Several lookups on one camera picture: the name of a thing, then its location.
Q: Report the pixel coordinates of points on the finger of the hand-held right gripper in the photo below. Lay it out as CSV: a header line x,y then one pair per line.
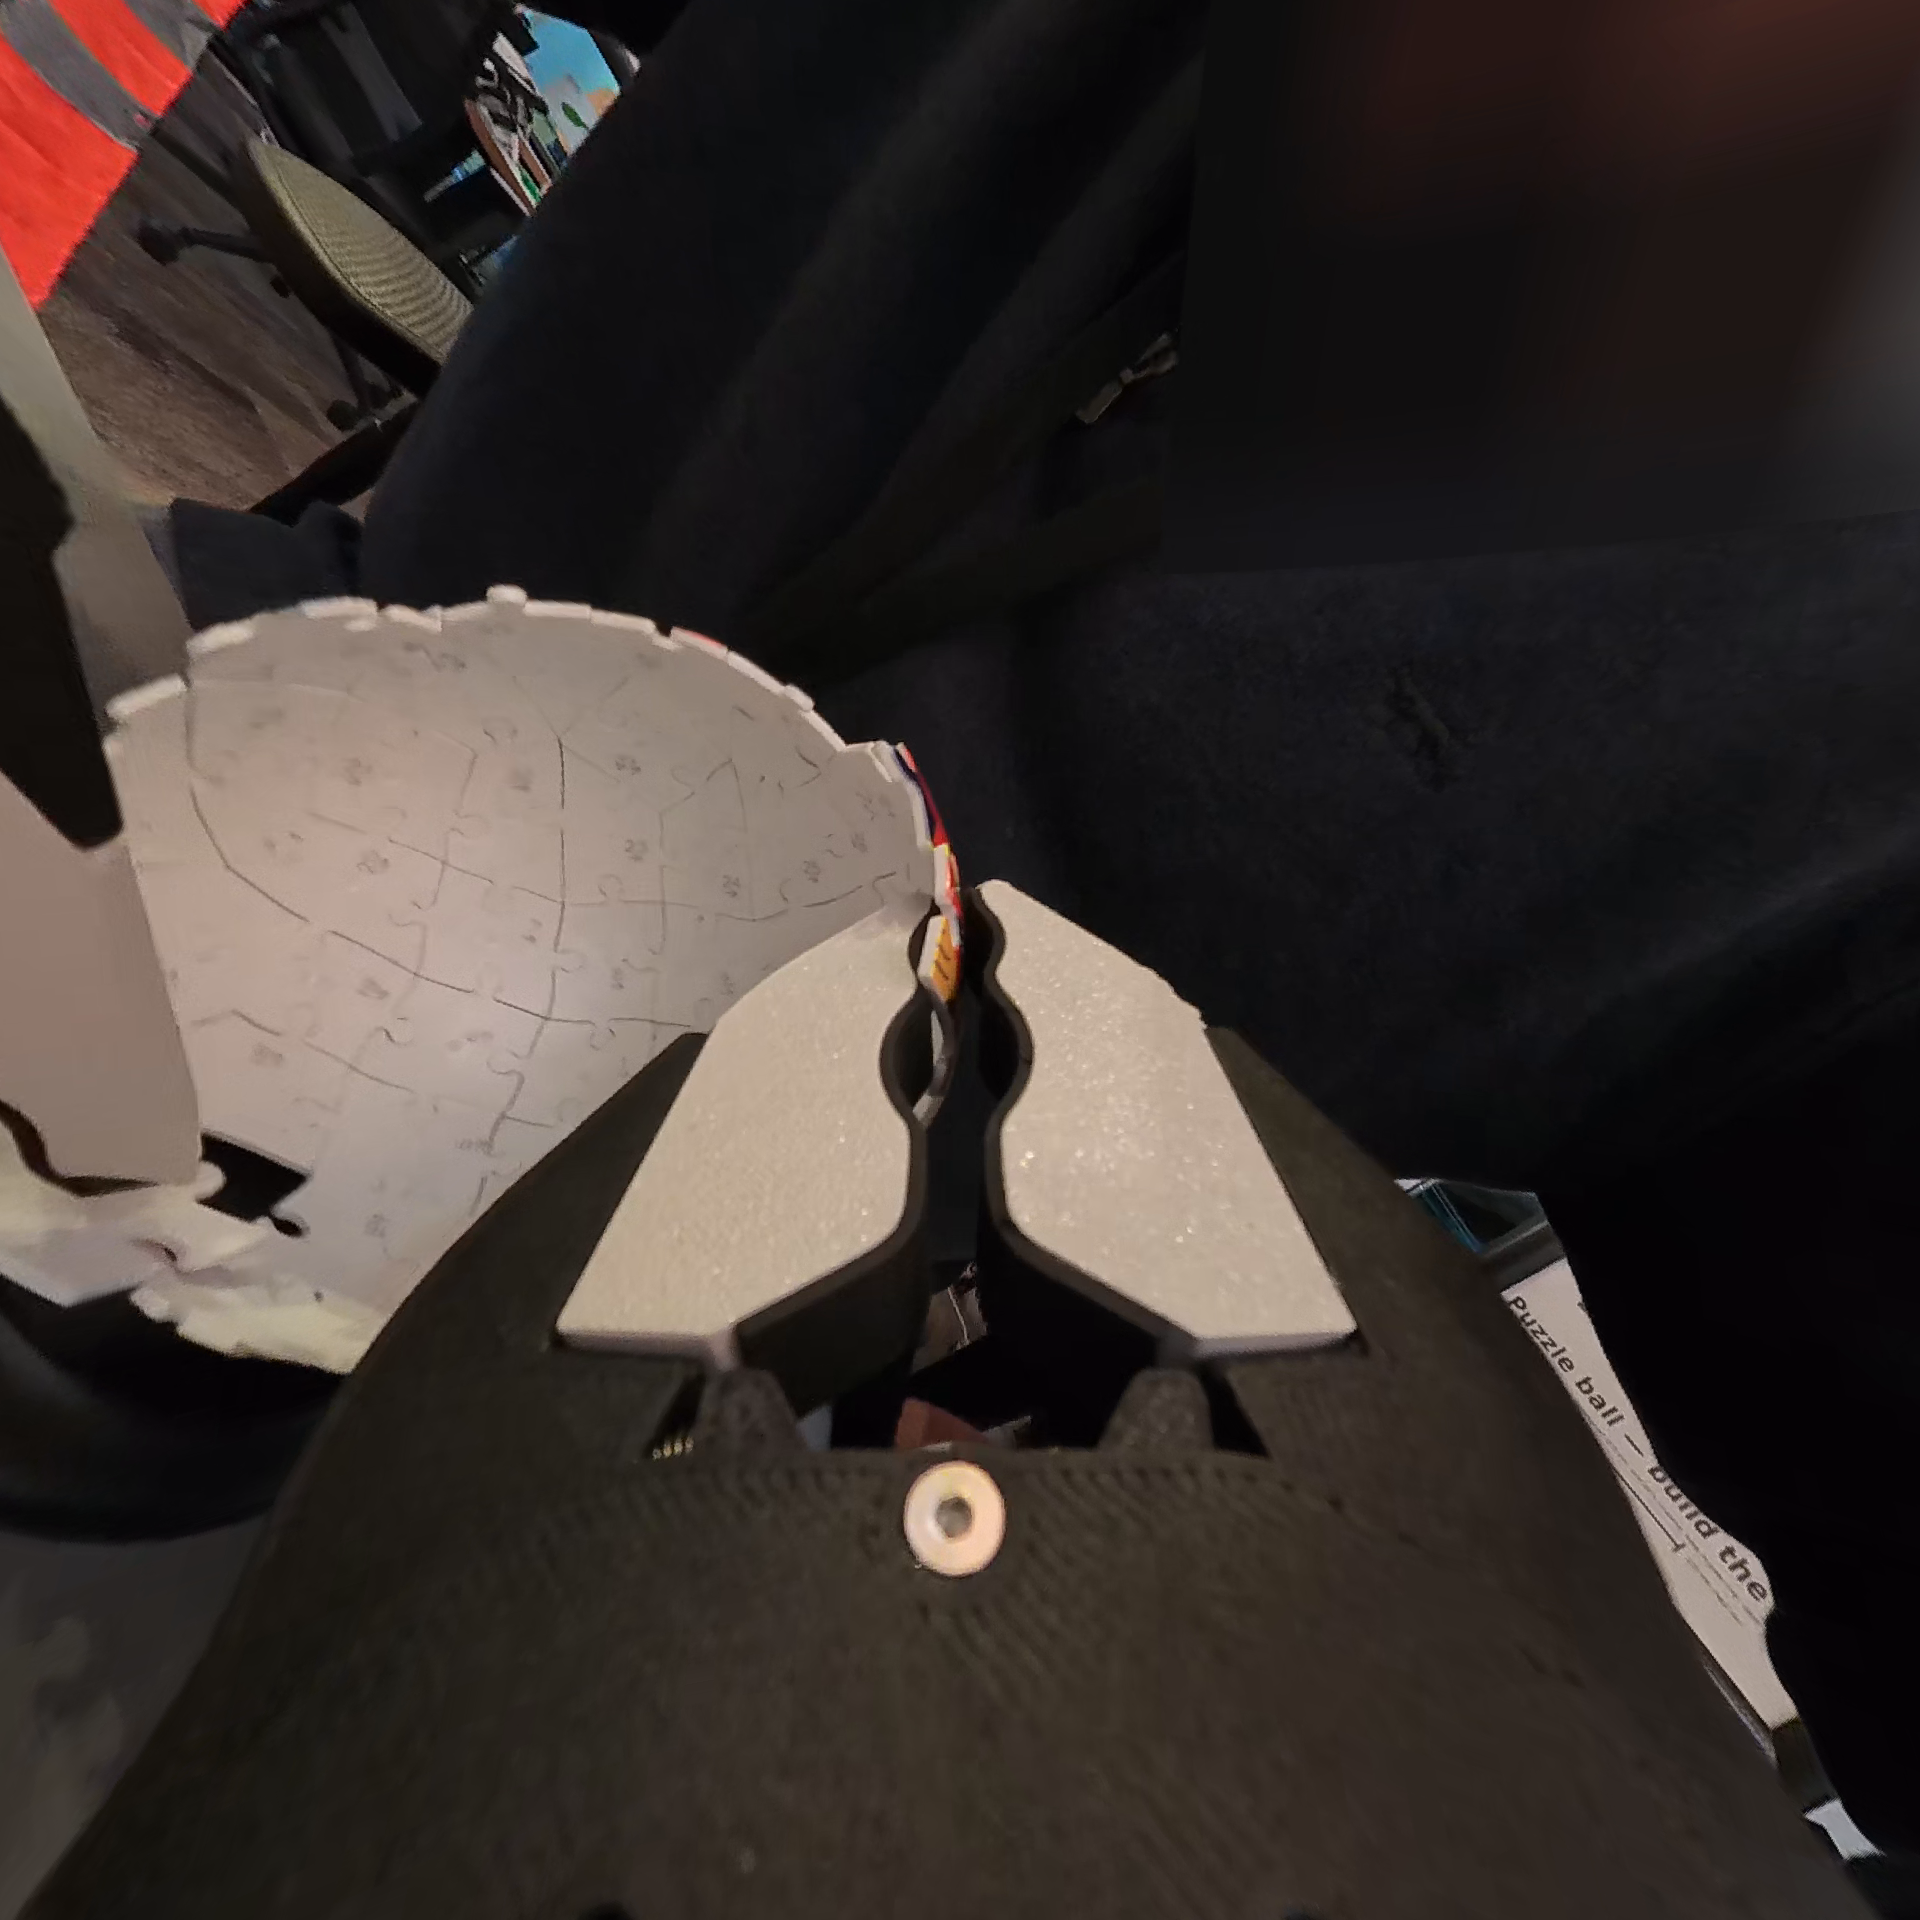
x,y
92,1020
128,616

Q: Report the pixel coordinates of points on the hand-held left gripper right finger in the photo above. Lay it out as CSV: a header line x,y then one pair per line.
x,y
1154,1169

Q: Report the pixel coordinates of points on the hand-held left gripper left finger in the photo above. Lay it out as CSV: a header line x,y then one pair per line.
x,y
753,1187

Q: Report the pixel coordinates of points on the colourful puzzle ball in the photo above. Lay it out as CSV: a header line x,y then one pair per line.
x,y
450,899

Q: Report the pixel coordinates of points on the person's left hand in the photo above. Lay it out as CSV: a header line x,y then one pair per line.
x,y
937,1424

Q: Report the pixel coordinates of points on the black office chair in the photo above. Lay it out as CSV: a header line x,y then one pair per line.
x,y
361,256

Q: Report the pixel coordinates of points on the orange red object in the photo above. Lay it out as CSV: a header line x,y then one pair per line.
x,y
60,164

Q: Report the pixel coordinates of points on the colourful screen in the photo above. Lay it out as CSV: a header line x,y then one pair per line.
x,y
571,75

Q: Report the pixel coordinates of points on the white printed sign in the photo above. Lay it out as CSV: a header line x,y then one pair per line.
x,y
1726,1622

